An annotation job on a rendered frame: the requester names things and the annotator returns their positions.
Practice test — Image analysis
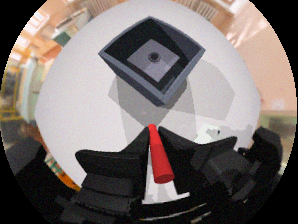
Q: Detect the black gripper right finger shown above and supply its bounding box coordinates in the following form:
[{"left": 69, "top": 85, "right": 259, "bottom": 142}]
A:
[{"left": 158, "top": 125, "right": 238, "bottom": 196}]

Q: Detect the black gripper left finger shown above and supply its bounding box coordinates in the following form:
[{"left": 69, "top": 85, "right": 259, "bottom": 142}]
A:
[{"left": 74, "top": 127, "right": 149, "bottom": 200}]

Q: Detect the red peg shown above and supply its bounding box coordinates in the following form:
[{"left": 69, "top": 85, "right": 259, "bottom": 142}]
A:
[{"left": 148, "top": 124, "right": 174, "bottom": 184}]

